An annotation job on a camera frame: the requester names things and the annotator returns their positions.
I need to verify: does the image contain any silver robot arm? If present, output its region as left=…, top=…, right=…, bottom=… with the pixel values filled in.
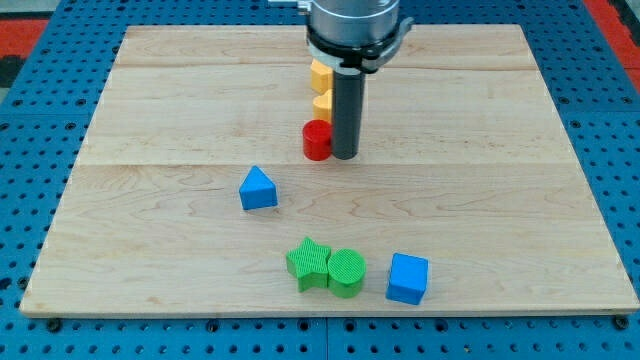
left=267, top=0, right=415, bottom=75

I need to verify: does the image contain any blue triangle block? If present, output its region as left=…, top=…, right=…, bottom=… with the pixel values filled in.
left=239, top=166, right=278, bottom=210

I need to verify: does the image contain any red cylinder block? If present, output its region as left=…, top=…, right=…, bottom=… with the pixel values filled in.
left=302, top=119, right=332, bottom=161

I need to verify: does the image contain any yellow heart block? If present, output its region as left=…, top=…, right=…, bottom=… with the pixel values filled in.
left=312, top=90, right=332, bottom=123

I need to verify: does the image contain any green star block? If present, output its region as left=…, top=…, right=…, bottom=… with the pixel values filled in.
left=286, top=237, right=332, bottom=292

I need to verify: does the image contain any green cylinder block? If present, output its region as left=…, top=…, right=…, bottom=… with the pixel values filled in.
left=327, top=249, right=367, bottom=298

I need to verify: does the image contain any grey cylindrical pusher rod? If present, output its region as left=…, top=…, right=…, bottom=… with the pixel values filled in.
left=331, top=72, right=366, bottom=160

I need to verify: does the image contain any yellow hexagon block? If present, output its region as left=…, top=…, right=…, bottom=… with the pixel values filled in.
left=310, top=59, right=333, bottom=95

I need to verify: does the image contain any blue cube block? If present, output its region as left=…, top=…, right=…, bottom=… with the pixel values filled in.
left=385, top=253, right=430, bottom=305

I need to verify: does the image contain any wooden board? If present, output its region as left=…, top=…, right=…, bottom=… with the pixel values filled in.
left=20, top=25, right=639, bottom=319

